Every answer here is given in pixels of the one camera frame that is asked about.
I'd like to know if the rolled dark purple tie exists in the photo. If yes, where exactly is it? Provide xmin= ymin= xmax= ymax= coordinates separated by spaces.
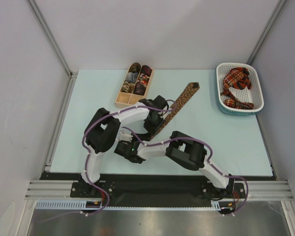
xmin=133 ymin=82 xmax=147 ymax=96

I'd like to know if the brown floral tie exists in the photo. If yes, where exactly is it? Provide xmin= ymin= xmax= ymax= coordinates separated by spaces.
xmin=150 ymin=82 xmax=200 ymax=140

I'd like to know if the rolled green camouflage tie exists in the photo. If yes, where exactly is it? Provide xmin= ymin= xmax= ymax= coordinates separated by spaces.
xmin=120 ymin=81 xmax=135 ymax=93

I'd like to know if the red navy striped tie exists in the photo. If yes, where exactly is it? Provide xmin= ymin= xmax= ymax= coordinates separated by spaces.
xmin=234 ymin=74 xmax=253 ymax=90

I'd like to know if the left aluminium corner post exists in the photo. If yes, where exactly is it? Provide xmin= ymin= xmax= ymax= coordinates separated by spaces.
xmin=26 ymin=0 xmax=72 ymax=77

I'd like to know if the rolled camouflage tie top left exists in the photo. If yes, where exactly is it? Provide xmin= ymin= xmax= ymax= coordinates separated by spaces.
xmin=128 ymin=62 xmax=141 ymax=73

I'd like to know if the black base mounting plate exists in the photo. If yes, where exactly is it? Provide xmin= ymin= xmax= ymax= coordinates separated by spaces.
xmin=40 ymin=172 xmax=276 ymax=207

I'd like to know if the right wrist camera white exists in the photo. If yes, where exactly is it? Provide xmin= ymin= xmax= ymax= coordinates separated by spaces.
xmin=116 ymin=131 xmax=133 ymax=142

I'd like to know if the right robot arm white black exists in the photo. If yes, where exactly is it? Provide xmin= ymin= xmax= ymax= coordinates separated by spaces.
xmin=114 ymin=131 xmax=235 ymax=201

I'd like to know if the rolled blue grey tie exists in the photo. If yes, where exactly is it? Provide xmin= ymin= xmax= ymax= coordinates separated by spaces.
xmin=125 ymin=72 xmax=138 ymax=84

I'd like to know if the white slotted cable duct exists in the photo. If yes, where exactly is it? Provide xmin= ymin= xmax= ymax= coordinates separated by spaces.
xmin=35 ymin=200 xmax=233 ymax=211

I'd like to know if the red plaid tie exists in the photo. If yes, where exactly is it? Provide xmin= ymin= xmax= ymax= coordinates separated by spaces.
xmin=220 ymin=67 xmax=254 ymax=110

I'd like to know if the white teal plastic basket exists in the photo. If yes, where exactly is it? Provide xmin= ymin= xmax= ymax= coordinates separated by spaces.
xmin=216 ymin=62 xmax=264 ymax=116

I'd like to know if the right aluminium corner post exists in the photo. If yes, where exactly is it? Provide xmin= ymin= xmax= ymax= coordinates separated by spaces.
xmin=246 ymin=0 xmax=289 ymax=65

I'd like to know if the aluminium corner post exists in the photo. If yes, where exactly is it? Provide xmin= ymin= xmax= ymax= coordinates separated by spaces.
xmin=26 ymin=0 xmax=72 ymax=77
xmin=246 ymin=0 xmax=289 ymax=65

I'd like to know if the wooden compartment box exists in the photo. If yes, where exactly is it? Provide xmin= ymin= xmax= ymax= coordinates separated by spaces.
xmin=115 ymin=68 xmax=154 ymax=108

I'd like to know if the aluminium front rail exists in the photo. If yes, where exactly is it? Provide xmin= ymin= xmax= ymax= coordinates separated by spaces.
xmin=26 ymin=180 xmax=294 ymax=201

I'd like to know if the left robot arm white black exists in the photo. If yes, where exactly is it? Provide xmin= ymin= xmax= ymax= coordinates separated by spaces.
xmin=79 ymin=95 xmax=175 ymax=197

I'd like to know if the rolled dark red tie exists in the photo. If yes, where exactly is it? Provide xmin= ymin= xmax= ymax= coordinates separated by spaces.
xmin=140 ymin=65 xmax=152 ymax=76

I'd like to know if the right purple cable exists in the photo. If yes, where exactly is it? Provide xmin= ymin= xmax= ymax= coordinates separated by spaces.
xmin=124 ymin=127 xmax=249 ymax=217

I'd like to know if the rolled colourful patterned tie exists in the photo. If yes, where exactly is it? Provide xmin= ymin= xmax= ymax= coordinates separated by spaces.
xmin=137 ymin=73 xmax=150 ymax=86

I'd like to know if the left aluminium side rail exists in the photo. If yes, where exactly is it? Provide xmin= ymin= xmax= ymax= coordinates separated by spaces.
xmin=42 ymin=71 xmax=78 ymax=172

